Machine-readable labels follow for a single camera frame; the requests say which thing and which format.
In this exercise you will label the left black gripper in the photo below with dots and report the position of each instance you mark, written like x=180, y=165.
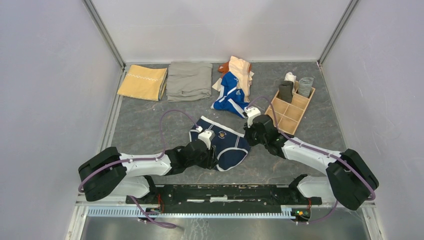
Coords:
x=211, y=160

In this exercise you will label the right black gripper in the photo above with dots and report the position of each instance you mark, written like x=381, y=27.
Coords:
x=247, y=135

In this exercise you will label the navy blue white-trimmed underwear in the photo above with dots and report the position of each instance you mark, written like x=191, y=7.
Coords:
x=230, y=147

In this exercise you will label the olive boxer briefs beige waistband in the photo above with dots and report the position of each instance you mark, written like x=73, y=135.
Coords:
x=285, y=91

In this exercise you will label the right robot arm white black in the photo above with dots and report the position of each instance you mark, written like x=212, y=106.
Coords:
x=348, y=178

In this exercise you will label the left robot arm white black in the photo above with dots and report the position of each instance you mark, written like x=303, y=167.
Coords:
x=113, y=173

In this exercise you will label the royal blue white-striped underwear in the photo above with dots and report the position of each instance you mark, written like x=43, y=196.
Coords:
x=231, y=96

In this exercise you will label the peach orange underwear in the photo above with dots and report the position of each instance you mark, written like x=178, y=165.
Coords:
x=242, y=70

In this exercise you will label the wooden compartment organizer box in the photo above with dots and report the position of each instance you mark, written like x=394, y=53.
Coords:
x=289, y=115

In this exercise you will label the rolled white cloth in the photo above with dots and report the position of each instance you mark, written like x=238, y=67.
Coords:
x=290, y=79

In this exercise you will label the rolled grey striped cloth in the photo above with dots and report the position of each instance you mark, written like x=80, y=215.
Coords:
x=305, y=86

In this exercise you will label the folded grey cloth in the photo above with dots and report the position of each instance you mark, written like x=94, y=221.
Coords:
x=188, y=81

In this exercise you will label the folded yellow cloth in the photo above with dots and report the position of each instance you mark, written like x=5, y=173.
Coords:
x=144, y=83

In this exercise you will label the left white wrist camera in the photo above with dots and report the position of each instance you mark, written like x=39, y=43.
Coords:
x=206, y=136

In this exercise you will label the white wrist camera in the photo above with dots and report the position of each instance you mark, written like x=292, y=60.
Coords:
x=206, y=136
x=251, y=113

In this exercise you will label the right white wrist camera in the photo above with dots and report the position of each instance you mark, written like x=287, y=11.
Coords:
x=251, y=113

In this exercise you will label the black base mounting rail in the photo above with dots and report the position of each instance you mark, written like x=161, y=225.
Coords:
x=226, y=199

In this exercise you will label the aluminium frame rail front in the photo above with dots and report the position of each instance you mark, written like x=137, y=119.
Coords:
x=215, y=215

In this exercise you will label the right corner aluminium post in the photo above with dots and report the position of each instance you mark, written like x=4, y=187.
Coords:
x=337, y=31

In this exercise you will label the corner aluminium post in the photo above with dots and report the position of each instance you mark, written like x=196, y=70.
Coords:
x=337, y=31
x=95, y=16

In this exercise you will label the left corner aluminium post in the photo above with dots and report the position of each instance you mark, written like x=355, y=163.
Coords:
x=95, y=16

